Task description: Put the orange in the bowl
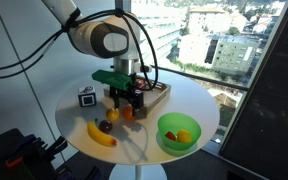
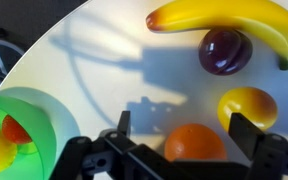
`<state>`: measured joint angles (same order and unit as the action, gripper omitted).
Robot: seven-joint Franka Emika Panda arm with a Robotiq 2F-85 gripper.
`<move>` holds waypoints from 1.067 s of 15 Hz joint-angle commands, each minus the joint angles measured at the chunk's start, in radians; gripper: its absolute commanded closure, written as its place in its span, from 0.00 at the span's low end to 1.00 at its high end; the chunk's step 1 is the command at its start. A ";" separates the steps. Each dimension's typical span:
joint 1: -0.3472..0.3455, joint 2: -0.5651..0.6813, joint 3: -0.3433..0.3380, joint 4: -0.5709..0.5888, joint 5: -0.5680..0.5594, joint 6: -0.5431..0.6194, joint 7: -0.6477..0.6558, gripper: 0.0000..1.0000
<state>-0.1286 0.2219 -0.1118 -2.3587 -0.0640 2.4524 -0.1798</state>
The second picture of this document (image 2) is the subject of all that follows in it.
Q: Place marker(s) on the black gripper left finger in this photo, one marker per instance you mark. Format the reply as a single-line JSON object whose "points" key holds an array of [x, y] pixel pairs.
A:
{"points": [[124, 123]]}

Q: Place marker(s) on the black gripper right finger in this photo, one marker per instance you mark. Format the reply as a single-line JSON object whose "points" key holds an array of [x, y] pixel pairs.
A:
{"points": [[245, 131]]}

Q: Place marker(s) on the orange plastic orange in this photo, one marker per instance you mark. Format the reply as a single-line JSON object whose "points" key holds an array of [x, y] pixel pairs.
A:
{"points": [[194, 143]]}

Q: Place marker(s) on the yellow plastic peach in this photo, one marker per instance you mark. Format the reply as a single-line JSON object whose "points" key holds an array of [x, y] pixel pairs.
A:
{"points": [[250, 103]]}

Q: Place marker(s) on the yellow plastic banana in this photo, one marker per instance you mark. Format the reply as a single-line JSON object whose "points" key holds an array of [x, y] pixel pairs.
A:
{"points": [[237, 15]]}

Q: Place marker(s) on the small red plastic tomato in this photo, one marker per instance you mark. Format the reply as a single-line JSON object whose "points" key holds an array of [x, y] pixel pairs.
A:
{"points": [[14, 130]]}

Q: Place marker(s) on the green translucent bowl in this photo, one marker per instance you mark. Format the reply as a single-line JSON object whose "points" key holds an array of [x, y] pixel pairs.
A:
{"points": [[34, 133]]}

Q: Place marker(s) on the dark purple plastic plum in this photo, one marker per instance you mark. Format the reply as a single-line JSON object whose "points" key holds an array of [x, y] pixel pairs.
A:
{"points": [[224, 51]]}

